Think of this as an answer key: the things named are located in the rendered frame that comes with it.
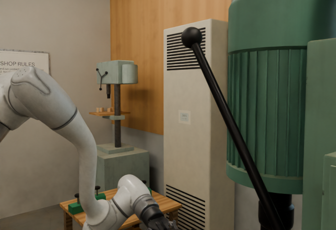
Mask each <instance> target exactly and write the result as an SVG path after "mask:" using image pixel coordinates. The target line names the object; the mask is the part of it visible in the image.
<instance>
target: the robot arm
mask: <svg viewBox="0 0 336 230"><path fill-rule="evenodd" d="M30 118H33V119H36V120H39V121H41V122H42V123H44V124H45V125H46V126H48V127H49V128H50V129H51V130H53V131H54V132H56V133H58V134H59V135H61V136H62V137H64V138H65V139H67V140H68V141H70V142H71V143H72V144H73V145H74V146H75V147H76V148H77V151H78V156H79V200H80V204H81V206H82V208H83V210H84V212H85V213H86V216H85V218H86V221H85V222H84V225H83V228H82V230H118V229H119V228H120V227H121V226H122V225H123V224H124V222H125V221H126V220H127V219H128V218H129V217H130V216H132V215H133V214H136V216H137V217H138V219H139V220H140V221H141V222H144V224H145V225H146V227H147V229H146V230H170V228H171V229H178V227H177V225H176V220H173V221H169V220H168V219H167V218H165V217H164V214H163V213H162V211H161V210H160V209H159V205H158V203H157V202H156V201H155V200H154V198H153V197H152V196H151V194H150V191H149V189H148V188H147V187H146V185H145V184H144V183H143V182H142V181H141V180H139V179H138V178H137V177H136V176H134V175H131V174H128V175H125V176H123V177H122V178H121V179H120V180H119V181H118V185H117V193H116V194H115V196H114V197H113V198H112V199H111V200H109V201H108V200H104V199H100V200H96V198H95V183H96V170H97V146H96V142H95V139H94V137H93V135H92V133H91V131H90V130H89V128H88V126H87V125H86V123H85V121H84V120H83V118H82V116H81V114H80V112H79V110H78V108H77V107H76V106H75V104H74V103H73V101H72V100H71V98H70V97H69V95H68V94H67V93H66V92H65V90H64V89H63V88H62V87H61V86H60V85H59V84H58V83H57V82H56V81H55V80H54V79H53V78H52V77H51V76H50V75H49V74H47V73H46V72H44V71H43V70H41V69H39V68H37V67H34V66H26V67H22V68H20V69H18V70H17V71H14V72H7V73H3V74H1V75H0V143H1V141H2V140H3V139H4V138H5V136H6V135H7V134H8V133H9V131H10V130H12V131H13V130H15V129H17V128H19V127H20V126H21V125H22V124H23V123H25V122H26V121H27V120H28V119H30ZM169 226H170V227H169Z"/></svg>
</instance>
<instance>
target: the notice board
mask: <svg viewBox="0 0 336 230"><path fill-rule="evenodd" d="M26 66H34V67H37V68H39V69H41V70H43V71H44V72H46V73H47V74H49V75H51V65H50V52H42V51H27V50H12V49H0V75H1V74H3V73H7V72H14V71H17V70H18V69H20V68H22V67H26Z"/></svg>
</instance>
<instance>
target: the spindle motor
mask: <svg viewBox="0 0 336 230"><path fill-rule="evenodd" d="M332 38H336V0H233V1H232V3H231V5H230V7H229V9H228V54H229V56H228V72H227V105H228V107H229V109H230V111H231V113H232V115H233V118H234V120H235V122H236V124H237V126H238V128H239V131H240V133H241V135H242V137H243V139H244V141H245V143H246V146H247V148H248V150H249V152H250V154H251V156H252V159H253V161H254V163H255V165H256V167H257V169H258V171H259V174H260V176H261V178H262V180H263V182H264V184H265V186H266V189H267V191H268V192H274V193H283V194H303V172H304V140H305V109H306V77H307V46H308V42H310V41H315V40H324V39H332ZM226 174H227V176H228V177H229V178H230V179H231V180H233V181H234V182H236V183H238V184H241V185H243V186H247V187H250V188H253V189H254V186H253V184H252V182H251V180H250V177H249V175H248V173H247V171H246V169H245V166H244V164H243V162H242V160H241V157H240V155H239V153H238V151H237V148H236V146H235V144H234V142H233V140H232V137H231V135H230V133H229V131H228V128H227V145H226Z"/></svg>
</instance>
